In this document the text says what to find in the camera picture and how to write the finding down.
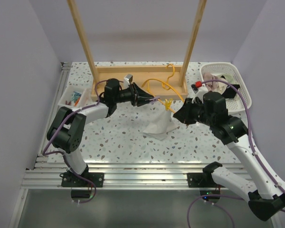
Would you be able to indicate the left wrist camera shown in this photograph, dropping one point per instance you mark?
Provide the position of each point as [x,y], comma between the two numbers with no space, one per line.
[127,81]

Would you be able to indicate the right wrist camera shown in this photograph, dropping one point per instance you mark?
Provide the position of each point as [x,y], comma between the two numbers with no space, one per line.
[199,90]

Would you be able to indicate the clothespins in tray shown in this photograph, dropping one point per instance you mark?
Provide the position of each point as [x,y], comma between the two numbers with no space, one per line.
[74,100]

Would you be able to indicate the aluminium mounting rail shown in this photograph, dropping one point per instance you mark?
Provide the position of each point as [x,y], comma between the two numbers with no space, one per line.
[129,159]

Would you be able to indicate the purple clothespin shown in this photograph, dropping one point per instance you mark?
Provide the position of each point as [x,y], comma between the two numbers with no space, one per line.
[154,99]

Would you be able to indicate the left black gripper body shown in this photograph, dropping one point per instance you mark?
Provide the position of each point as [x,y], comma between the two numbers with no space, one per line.
[132,96]

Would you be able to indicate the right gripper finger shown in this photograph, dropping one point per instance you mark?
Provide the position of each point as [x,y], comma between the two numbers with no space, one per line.
[188,106]
[182,117]

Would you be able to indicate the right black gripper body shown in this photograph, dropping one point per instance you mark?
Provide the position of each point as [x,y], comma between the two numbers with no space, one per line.
[198,114]

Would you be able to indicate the white clothespin tray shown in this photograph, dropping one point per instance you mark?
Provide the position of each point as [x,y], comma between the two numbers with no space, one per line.
[85,98]

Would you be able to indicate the yellow clothespin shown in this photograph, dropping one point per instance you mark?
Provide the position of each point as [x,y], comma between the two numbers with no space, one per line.
[167,105]

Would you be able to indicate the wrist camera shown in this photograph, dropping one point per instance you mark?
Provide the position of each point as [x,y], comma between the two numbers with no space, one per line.
[127,81]
[199,90]

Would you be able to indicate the white underwear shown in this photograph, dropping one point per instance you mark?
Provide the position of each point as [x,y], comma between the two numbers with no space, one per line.
[160,126]

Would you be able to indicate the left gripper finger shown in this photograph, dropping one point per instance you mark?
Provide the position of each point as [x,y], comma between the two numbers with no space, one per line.
[142,94]
[142,101]

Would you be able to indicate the wooden hanging rack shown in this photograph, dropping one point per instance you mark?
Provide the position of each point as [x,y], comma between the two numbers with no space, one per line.
[140,73]

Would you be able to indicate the clothes in basket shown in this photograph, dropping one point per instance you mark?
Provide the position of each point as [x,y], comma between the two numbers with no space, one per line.
[225,90]

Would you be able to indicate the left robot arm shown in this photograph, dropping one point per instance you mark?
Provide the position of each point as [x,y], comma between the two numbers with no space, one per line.
[66,131]

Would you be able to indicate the white laundry basket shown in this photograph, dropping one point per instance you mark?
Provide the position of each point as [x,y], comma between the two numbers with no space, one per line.
[219,68]

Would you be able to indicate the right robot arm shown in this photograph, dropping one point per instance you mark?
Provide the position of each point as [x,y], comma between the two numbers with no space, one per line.
[265,194]

